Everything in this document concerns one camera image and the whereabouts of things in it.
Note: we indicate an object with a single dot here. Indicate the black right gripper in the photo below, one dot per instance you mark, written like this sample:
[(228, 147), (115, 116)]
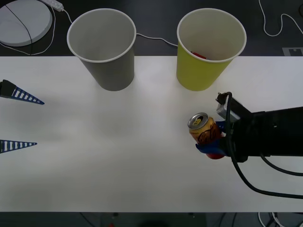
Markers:
[(246, 137)]

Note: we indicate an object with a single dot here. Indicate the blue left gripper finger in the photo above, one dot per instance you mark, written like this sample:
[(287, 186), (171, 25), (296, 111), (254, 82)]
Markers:
[(21, 95), (14, 145)]

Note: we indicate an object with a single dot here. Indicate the gold orange drink can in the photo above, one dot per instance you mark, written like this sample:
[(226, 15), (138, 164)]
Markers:
[(205, 132)]

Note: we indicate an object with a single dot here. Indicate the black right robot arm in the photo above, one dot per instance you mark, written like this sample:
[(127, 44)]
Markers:
[(284, 132)]

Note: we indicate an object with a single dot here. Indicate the yellow-green plastic bin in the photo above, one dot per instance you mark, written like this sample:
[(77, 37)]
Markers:
[(198, 75)]

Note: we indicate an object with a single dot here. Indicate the white round disc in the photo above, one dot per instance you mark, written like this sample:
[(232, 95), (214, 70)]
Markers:
[(16, 28)]

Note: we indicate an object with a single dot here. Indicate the red can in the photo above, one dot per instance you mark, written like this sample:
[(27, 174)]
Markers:
[(198, 55)]

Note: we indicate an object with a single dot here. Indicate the grey plastic bin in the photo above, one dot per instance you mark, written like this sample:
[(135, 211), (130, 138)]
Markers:
[(111, 71)]

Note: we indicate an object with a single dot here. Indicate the white power strip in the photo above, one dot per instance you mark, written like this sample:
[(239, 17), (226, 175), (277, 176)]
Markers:
[(55, 4)]

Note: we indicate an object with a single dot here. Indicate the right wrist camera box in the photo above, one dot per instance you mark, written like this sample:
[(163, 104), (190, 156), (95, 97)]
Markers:
[(222, 111)]

